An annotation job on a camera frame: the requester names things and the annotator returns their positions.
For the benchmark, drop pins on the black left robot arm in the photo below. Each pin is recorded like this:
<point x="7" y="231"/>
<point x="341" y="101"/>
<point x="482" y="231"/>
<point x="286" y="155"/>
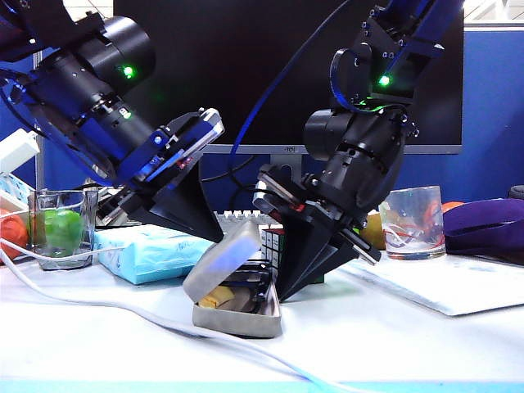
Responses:
<point x="82" y="82"/>

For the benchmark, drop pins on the brown kiwi fruit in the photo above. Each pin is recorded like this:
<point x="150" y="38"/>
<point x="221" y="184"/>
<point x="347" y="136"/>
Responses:
<point x="376" y="233"/>

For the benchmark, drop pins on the blue and white box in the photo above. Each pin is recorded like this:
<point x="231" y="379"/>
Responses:
<point x="14" y="192"/>

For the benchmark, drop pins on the black computer monitor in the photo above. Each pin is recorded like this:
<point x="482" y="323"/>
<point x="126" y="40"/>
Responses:
<point x="245" y="41"/>

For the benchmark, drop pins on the dark rounded object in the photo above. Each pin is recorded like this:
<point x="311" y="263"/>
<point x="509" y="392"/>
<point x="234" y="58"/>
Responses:
<point x="518" y="192"/>

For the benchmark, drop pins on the grey monitor stand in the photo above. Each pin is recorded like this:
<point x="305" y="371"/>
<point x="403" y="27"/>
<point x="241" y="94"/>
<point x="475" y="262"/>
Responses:
<point x="286" y="159"/>

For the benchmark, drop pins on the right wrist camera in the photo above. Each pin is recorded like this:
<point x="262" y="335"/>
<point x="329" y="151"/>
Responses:
<point x="272" y="192"/>

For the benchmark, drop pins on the grey partition post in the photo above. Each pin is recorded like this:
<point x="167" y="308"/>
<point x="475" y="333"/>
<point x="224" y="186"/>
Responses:
<point x="39" y="172"/>

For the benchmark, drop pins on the large orange fruit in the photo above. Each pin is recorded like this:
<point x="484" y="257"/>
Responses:
<point x="12" y="231"/>

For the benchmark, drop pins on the smoky square glass cup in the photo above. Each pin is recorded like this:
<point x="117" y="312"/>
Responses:
<point x="41" y="229"/>

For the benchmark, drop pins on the rubik's cube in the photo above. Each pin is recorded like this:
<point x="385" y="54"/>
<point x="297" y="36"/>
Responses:
<point x="272" y="245"/>

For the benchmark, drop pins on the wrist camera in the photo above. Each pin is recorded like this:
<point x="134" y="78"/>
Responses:
<point x="272" y="192"/>
<point x="210" y="129"/>

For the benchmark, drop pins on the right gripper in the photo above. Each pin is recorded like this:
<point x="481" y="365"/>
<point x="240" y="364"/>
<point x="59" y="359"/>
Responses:
<point x="327" y="213"/>

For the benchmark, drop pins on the white paper sheet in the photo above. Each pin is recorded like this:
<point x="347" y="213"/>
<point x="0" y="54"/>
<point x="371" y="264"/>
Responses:
<point x="450" y="286"/>

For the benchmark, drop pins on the small orange fruit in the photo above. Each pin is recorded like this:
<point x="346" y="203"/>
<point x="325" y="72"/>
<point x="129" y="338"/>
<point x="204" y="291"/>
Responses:
<point x="452" y="207"/>

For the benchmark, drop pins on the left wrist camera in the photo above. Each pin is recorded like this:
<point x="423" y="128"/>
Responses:
<point x="210" y="129"/>

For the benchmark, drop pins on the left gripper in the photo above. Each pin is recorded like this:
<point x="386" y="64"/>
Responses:
<point x="163" y="163"/>

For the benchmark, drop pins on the clear tumbler with red swirls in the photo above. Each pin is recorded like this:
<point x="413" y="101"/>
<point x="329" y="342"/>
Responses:
<point x="417" y="229"/>

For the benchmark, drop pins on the grey suede glasses case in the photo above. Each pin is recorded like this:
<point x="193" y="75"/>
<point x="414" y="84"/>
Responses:
<point x="229" y="323"/>

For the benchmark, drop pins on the green apple behind glass cup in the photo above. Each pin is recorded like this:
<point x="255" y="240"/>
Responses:
<point x="63" y="231"/>

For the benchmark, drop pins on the light blue wet wipes pack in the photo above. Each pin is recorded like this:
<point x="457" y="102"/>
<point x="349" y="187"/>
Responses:
<point x="155" y="258"/>

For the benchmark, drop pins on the purple fabric bag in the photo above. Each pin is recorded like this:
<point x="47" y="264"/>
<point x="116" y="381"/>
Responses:
<point x="483" y="221"/>

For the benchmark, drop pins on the white charger adapter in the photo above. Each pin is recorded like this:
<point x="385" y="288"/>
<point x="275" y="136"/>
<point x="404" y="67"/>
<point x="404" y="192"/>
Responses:
<point x="16" y="151"/>

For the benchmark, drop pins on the white and grey keyboard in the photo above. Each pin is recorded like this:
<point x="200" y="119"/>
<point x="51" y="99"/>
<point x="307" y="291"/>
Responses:
<point x="237" y="219"/>

